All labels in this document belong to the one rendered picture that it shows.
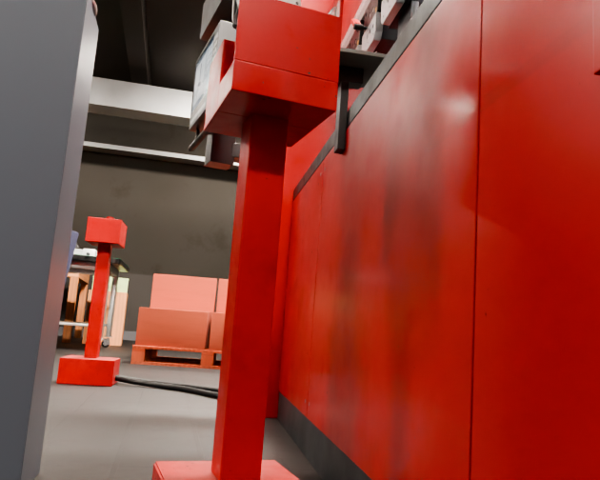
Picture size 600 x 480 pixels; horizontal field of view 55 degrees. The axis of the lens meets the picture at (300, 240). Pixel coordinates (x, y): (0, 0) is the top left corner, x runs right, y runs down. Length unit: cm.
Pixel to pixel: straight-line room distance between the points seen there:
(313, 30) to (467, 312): 47
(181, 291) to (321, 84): 384
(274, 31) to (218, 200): 756
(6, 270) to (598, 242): 100
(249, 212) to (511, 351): 44
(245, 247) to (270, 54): 28
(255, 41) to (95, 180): 767
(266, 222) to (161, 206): 750
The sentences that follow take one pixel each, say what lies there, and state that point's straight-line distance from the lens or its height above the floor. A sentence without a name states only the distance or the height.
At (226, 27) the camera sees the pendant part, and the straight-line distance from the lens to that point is 260.
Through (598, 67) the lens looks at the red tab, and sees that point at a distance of 51.
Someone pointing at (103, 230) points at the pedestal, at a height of 74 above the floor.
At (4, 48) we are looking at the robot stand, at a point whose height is 84.
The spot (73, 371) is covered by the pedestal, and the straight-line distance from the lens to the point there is 295.
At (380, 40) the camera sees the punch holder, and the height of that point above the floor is 118.
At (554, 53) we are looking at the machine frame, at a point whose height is 61.
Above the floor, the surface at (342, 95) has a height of 91.
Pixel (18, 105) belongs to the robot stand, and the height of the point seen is 73.
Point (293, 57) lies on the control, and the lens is 87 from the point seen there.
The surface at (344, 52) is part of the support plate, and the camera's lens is 143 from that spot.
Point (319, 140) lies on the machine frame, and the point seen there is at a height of 109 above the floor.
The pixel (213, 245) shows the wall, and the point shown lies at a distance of 829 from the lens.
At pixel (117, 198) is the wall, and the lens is 840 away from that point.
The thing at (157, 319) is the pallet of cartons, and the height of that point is 32.
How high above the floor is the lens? 34
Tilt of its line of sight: 9 degrees up
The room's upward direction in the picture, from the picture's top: 4 degrees clockwise
